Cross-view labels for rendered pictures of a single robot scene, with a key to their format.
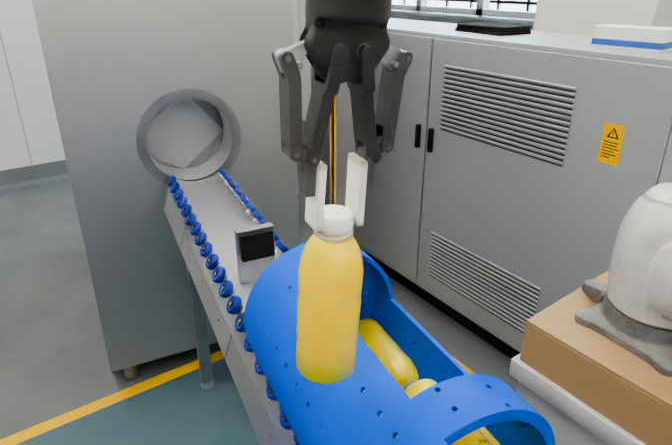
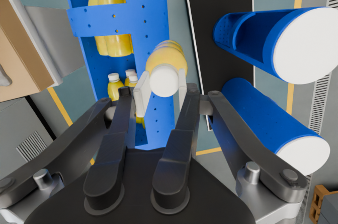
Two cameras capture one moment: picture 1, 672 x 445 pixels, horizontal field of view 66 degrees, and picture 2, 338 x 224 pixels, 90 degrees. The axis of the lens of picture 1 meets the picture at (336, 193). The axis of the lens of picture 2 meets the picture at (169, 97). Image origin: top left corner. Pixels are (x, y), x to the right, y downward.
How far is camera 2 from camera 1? 0.41 m
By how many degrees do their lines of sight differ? 45
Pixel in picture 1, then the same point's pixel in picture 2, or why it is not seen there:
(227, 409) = not seen: hidden behind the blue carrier
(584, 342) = (16, 67)
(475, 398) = (100, 17)
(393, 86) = (67, 144)
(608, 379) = (17, 46)
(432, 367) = (100, 85)
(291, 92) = (249, 133)
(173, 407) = not seen: hidden behind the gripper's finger
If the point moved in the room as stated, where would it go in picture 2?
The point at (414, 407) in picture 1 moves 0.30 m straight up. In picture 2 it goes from (131, 27) to (66, 47)
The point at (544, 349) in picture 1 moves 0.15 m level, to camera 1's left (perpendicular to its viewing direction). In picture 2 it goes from (39, 77) to (81, 90)
